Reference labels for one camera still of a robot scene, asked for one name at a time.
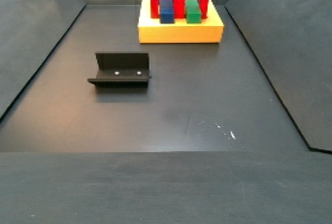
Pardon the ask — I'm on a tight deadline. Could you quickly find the yellow base board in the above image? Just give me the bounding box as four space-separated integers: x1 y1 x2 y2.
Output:
137 0 224 44

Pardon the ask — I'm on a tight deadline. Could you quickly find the blue long block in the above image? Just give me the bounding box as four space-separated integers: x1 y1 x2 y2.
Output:
159 0 175 24

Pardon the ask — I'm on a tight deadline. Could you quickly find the green long block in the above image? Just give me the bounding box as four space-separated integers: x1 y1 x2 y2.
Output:
186 0 200 23

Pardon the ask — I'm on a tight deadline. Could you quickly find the black angle bracket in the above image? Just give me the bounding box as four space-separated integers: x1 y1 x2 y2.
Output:
87 51 149 86

